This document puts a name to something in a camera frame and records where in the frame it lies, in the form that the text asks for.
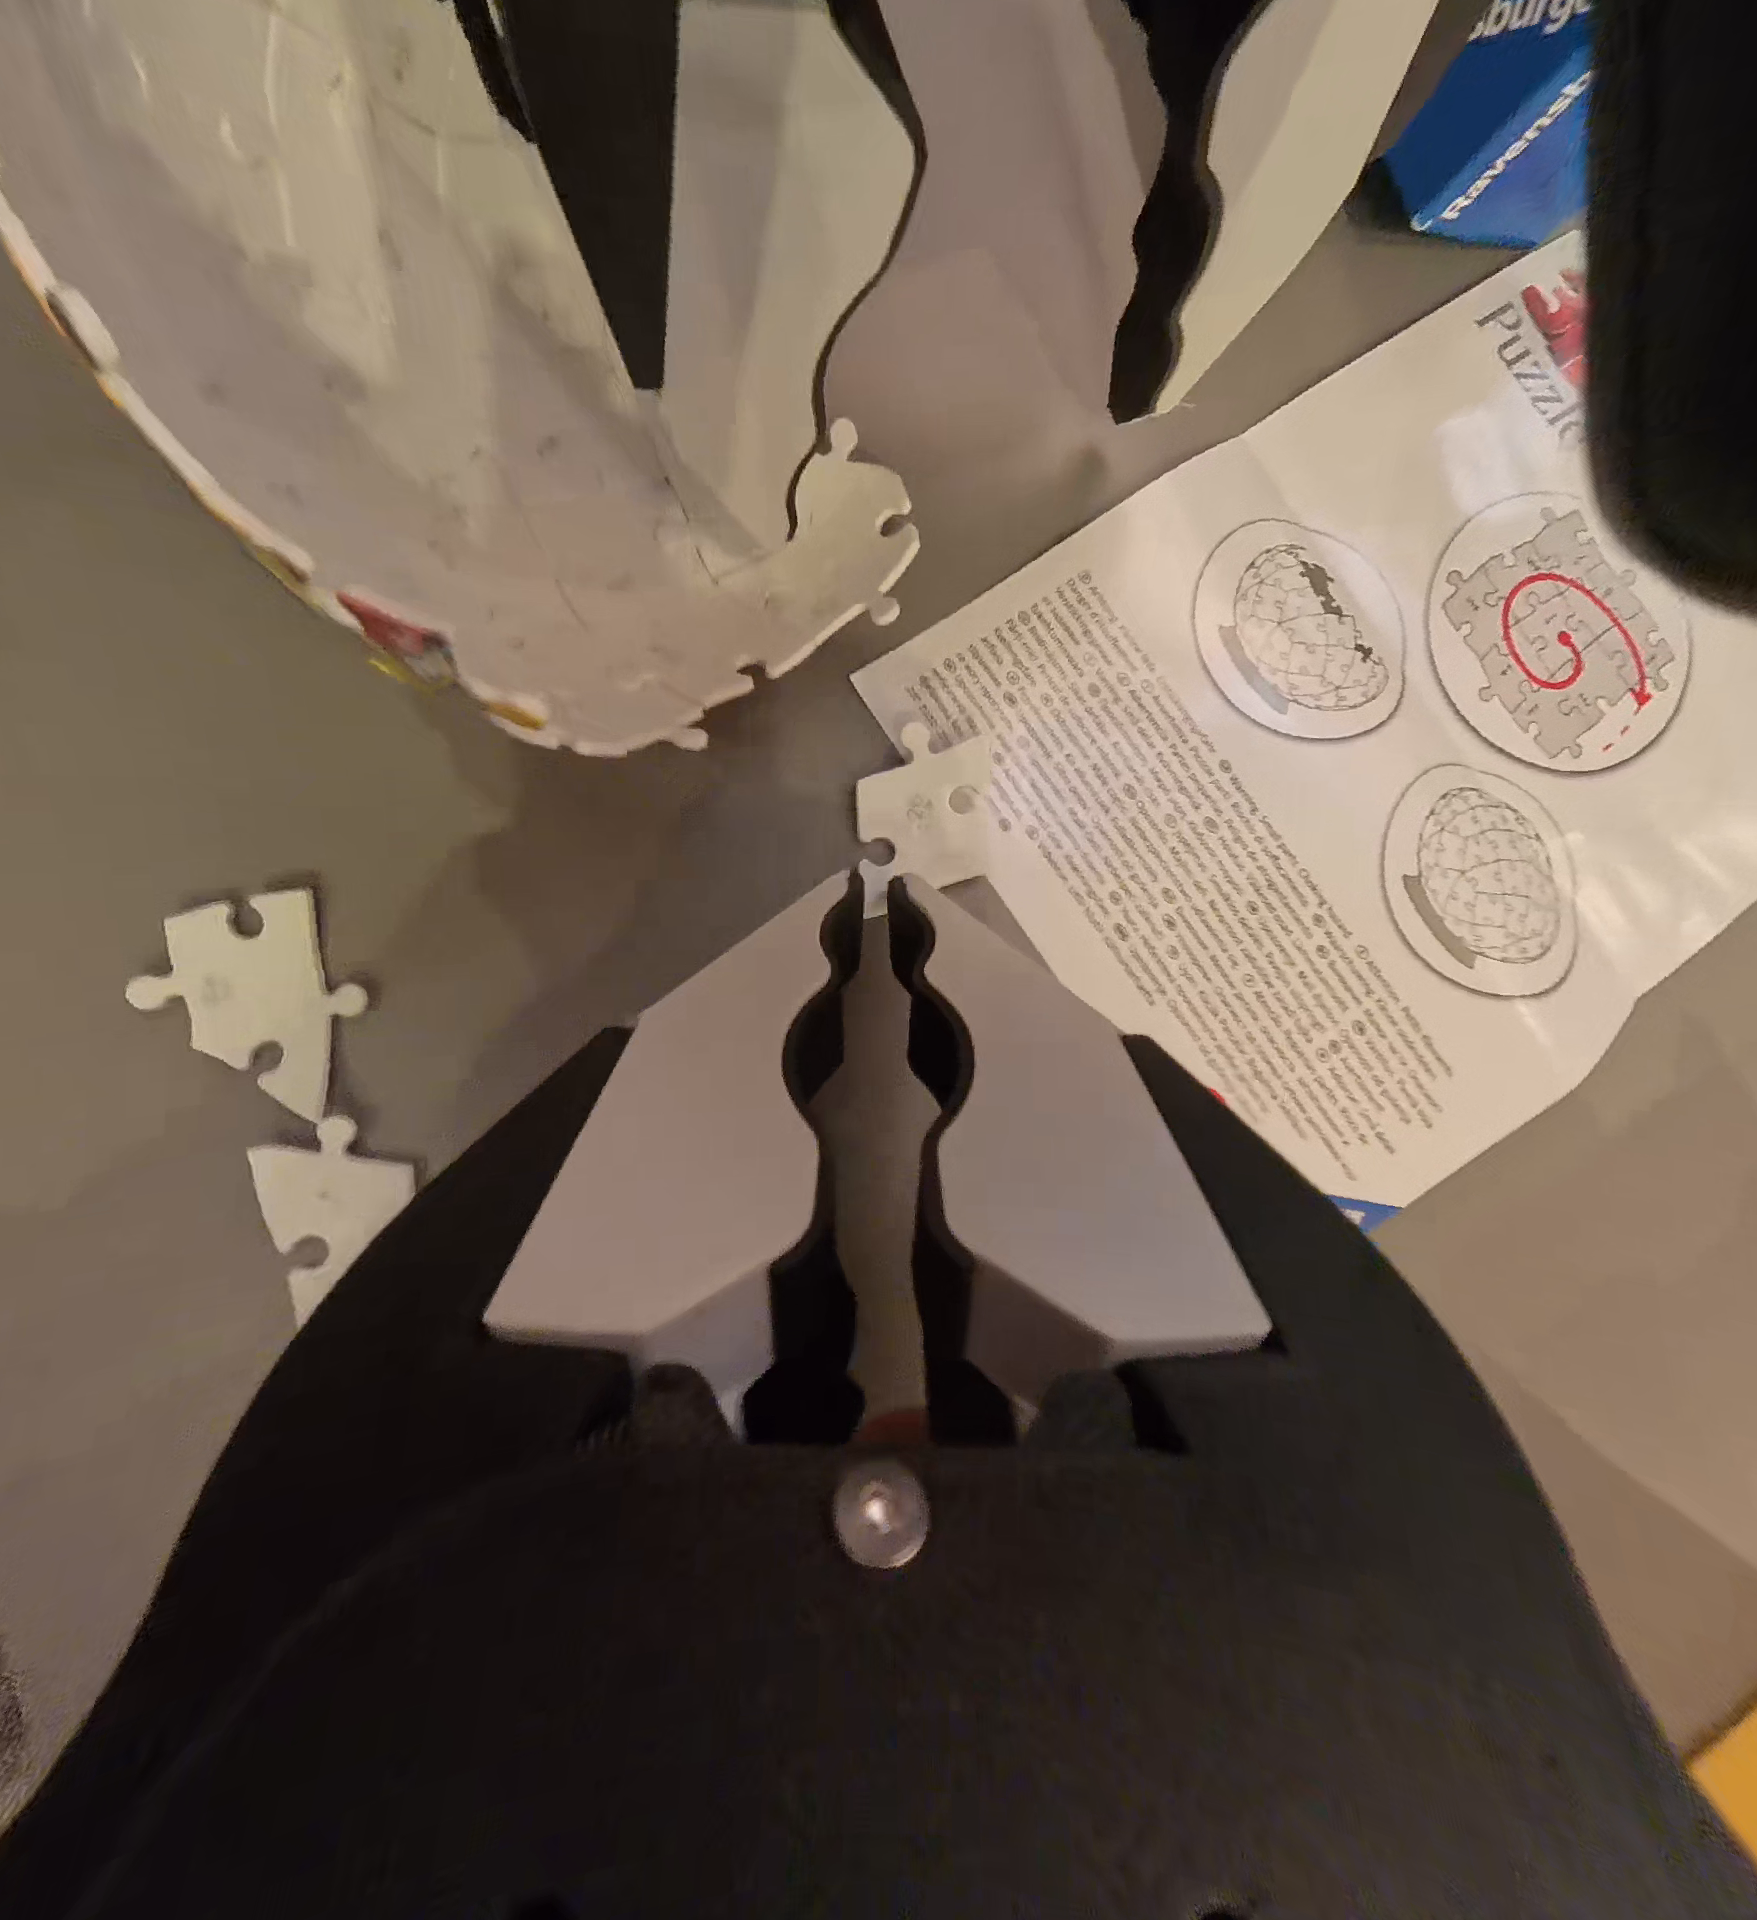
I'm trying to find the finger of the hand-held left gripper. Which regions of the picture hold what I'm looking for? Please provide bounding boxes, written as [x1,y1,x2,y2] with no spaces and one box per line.
[666,0,926,548]
[1107,0,1436,420]

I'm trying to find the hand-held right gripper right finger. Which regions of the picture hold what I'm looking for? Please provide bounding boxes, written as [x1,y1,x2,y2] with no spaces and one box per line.
[888,875,1285,1443]

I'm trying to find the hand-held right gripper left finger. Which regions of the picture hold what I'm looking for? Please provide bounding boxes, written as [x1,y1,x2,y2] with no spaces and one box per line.
[484,880,867,1443]

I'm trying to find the half-built puzzle ball shell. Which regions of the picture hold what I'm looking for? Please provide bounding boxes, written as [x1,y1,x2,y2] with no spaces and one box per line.
[0,0,921,757]

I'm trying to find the white puzzle piece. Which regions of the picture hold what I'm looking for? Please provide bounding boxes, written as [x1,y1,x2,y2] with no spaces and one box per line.
[854,718,993,889]
[253,1121,420,1332]
[123,889,372,1121]

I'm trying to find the blue puzzle box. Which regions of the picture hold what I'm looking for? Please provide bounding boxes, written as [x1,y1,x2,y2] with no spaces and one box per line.
[1382,0,1595,247]

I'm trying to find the white instruction leaflet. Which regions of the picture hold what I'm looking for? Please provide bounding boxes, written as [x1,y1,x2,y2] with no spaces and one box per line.
[850,226,1757,1231]

